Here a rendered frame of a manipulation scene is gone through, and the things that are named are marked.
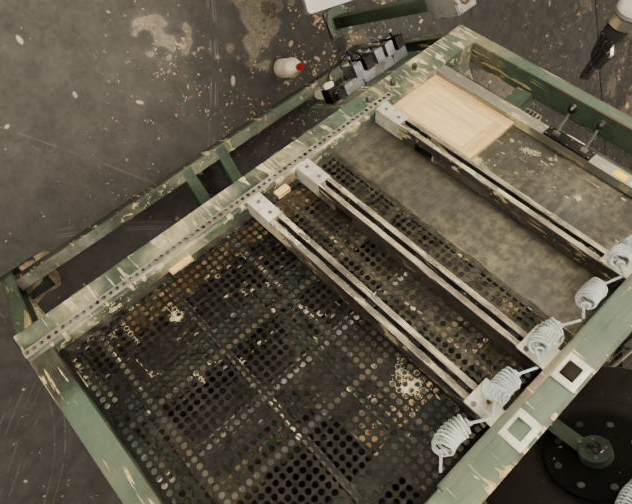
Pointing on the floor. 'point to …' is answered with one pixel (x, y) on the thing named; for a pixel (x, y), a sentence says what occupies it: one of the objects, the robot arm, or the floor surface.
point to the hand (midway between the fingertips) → (588, 70)
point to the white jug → (284, 68)
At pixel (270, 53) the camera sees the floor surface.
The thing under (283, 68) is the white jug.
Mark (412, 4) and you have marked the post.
